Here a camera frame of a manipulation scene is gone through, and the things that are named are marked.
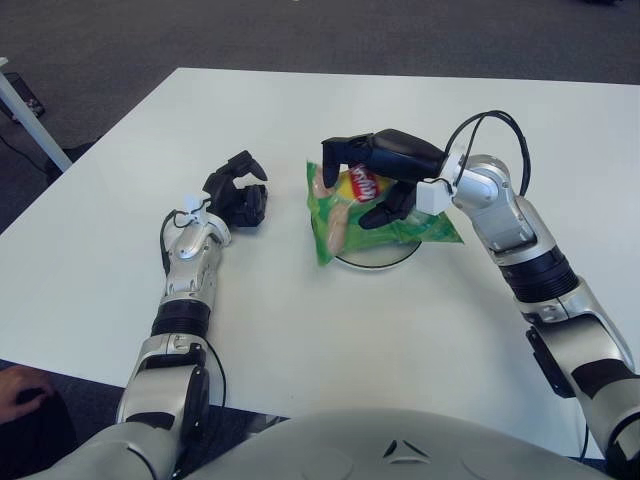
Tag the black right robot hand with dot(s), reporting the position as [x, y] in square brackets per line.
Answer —
[405, 155]

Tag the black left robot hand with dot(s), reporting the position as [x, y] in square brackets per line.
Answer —
[240, 200]

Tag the green potato chips bag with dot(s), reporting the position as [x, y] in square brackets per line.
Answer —
[370, 235]

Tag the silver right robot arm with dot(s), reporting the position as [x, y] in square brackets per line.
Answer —
[510, 220]

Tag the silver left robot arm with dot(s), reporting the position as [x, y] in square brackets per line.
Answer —
[192, 270]

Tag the white plate black rim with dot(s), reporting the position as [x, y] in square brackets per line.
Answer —
[375, 257]

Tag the white table leg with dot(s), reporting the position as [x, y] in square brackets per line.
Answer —
[32, 120]

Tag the dark box on floor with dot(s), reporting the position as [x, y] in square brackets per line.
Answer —
[27, 95]

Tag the grey robot torso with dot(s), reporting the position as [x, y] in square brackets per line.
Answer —
[350, 450]

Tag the bare person hand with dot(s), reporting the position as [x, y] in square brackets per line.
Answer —
[20, 382]

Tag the dark clothed person leg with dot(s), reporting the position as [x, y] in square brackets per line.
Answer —
[40, 445]

